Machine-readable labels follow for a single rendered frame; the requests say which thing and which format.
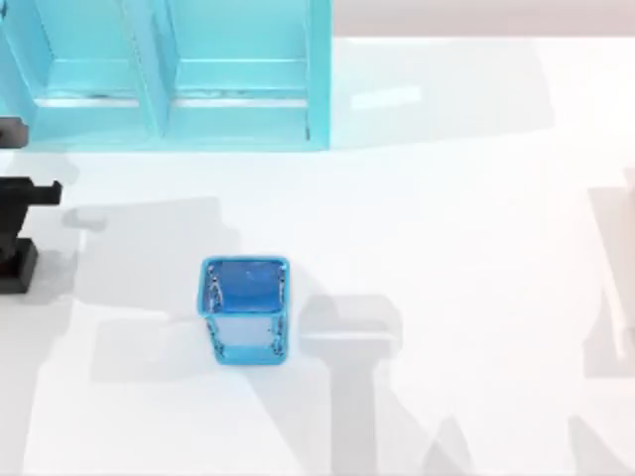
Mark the blue mesh basket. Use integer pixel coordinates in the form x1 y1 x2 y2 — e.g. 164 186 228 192
196 254 292 368

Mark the light blue rack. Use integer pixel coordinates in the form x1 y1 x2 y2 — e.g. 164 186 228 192
0 0 333 153

